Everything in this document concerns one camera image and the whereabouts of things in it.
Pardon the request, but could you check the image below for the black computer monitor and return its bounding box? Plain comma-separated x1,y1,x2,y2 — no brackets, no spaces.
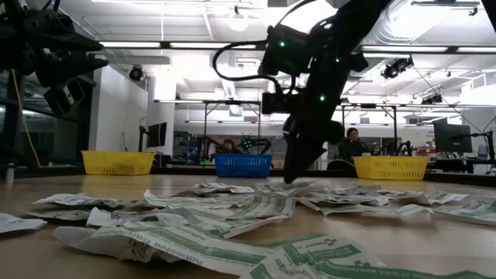
138,122,168,153
432,118,473,154

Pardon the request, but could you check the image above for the person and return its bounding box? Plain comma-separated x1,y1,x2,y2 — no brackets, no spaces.
339,126,371,164
216,138,243,156

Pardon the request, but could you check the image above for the white ring light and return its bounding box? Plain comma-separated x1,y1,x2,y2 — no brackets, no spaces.
227,5,250,32

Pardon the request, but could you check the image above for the black office chair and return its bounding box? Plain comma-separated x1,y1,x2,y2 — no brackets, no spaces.
326,158,357,171

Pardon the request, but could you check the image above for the black ceiling camera cluster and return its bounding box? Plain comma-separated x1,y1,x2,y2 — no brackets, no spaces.
381,57,415,80

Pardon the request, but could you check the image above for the black background rig frame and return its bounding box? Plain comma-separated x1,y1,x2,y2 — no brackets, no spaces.
203,99,398,156

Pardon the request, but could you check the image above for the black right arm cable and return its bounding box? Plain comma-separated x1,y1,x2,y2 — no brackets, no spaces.
212,38,284,94

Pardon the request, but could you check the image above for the yellow plastic basket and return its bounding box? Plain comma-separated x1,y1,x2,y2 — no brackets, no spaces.
353,155,429,181
80,150,156,176

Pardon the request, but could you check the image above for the black background desk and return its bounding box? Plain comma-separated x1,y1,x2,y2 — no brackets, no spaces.
425,157,496,174

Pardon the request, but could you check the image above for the white wipe packet dark print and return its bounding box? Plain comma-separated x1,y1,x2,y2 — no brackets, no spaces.
0,212,47,235
19,208,92,222
85,207,191,229
332,191,391,206
33,192,144,209
174,188,212,198
312,184,363,195

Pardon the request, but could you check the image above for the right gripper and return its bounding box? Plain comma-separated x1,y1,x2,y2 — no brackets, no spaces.
284,73,346,184

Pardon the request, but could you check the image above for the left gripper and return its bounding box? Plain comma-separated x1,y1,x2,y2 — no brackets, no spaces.
0,0,109,88

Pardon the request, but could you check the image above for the silver ceiling duct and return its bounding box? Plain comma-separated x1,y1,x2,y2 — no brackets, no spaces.
360,0,439,81

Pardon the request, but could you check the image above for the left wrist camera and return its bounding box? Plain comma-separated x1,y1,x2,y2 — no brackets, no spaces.
43,78,85,116

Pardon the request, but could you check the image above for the blue plastic basket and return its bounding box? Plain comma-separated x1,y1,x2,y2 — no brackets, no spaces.
212,153,273,179

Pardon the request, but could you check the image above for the yellow hanging cable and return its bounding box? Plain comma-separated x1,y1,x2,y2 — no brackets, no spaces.
9,65,42,167

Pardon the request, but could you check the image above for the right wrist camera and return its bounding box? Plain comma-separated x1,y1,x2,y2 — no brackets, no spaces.
261,91,300,115

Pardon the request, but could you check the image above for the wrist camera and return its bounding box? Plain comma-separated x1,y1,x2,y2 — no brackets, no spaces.
261,91,300,115
43,78,85,116

